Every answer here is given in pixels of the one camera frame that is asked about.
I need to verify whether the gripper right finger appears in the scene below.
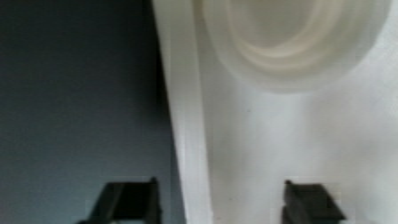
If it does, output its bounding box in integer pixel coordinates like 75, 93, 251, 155
281, 181, 347, 224

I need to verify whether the white square tabletop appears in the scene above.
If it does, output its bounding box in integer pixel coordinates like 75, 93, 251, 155
153, 0, 398, 224

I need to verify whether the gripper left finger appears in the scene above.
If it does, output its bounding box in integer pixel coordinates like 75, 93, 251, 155
79, 178, 161, 224

